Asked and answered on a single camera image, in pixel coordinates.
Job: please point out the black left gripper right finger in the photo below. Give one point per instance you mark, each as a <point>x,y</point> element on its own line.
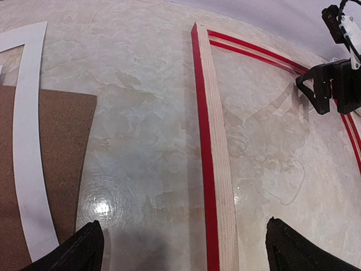
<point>289,250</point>

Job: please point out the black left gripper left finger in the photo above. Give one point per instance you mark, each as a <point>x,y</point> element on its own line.
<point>82,251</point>

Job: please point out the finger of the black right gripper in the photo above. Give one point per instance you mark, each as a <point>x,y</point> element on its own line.
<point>315,84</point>

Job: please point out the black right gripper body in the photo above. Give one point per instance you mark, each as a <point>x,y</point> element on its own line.
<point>345,86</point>

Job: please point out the white mat board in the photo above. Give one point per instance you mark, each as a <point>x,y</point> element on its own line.
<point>35,214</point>

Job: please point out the red wooden picture frame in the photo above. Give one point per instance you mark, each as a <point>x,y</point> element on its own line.
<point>266,153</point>

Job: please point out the brown backing cardboard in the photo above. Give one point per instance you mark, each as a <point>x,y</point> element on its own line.
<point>65,124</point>

